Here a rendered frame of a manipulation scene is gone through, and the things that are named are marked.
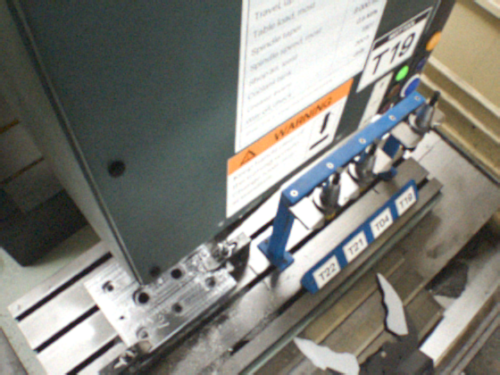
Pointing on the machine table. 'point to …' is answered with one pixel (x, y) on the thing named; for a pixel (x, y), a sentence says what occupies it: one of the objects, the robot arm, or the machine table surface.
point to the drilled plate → (204, 301)
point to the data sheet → (297, 56)
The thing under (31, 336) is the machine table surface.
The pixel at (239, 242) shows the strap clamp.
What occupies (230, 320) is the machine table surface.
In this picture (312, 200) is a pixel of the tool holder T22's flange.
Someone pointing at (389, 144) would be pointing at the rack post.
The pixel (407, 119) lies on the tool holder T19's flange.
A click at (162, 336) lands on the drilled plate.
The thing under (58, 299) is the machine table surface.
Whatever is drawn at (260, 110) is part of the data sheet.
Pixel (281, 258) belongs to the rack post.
